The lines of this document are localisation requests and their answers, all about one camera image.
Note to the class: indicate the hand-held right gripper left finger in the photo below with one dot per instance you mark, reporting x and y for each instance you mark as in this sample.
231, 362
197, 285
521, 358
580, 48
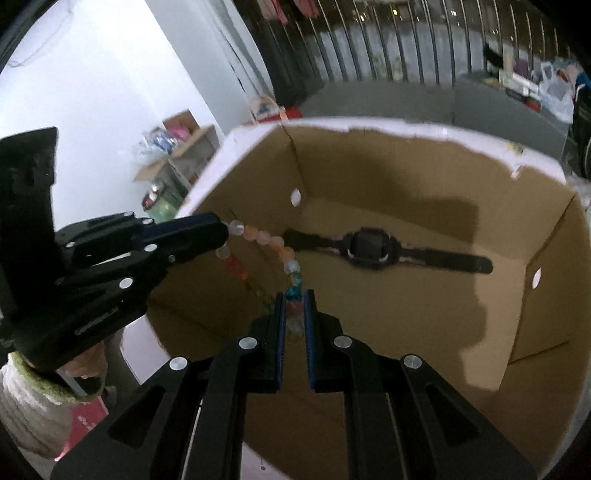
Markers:
279, 341

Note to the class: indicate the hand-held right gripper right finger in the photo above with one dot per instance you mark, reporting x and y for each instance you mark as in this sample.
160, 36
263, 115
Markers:
310, 341

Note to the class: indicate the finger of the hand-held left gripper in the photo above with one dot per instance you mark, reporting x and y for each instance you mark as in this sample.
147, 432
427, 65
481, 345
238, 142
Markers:
101, 300
184, 228

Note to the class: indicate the brown cardboard box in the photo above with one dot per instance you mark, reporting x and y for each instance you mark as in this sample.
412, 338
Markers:
392, 184

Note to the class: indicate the person's left forearm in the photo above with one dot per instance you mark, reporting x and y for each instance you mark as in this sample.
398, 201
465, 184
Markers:
27, 406

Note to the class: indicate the person's left hand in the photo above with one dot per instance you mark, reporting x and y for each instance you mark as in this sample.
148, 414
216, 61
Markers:
87, 364

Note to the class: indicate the small open cardboard box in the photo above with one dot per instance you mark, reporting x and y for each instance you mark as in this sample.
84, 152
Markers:
189, 134

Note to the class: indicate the black digital wristwatch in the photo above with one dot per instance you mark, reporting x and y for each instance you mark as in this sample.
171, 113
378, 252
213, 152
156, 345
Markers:
364, 247

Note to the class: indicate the pink cloth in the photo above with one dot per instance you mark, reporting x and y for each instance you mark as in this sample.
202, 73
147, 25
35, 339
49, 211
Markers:
90, 429

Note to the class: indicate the pink hanging garment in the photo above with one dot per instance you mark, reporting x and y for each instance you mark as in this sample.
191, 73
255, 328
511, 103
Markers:
286, 9

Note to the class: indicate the metal balcony railing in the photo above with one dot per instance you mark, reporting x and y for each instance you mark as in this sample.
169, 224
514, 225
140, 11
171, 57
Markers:
392, 41

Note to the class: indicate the grey cabinet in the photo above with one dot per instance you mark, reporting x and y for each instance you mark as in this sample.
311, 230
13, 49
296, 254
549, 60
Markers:
485, 110

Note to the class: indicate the flat boxes on cabinet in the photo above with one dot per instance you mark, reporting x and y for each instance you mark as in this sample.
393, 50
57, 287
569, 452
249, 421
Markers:
519, 85

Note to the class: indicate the wheelchair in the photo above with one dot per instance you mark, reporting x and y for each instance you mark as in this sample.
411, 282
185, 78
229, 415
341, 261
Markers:
582, 129

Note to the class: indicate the white plastic bag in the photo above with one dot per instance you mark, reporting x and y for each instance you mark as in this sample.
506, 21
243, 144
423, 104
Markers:
556, 92

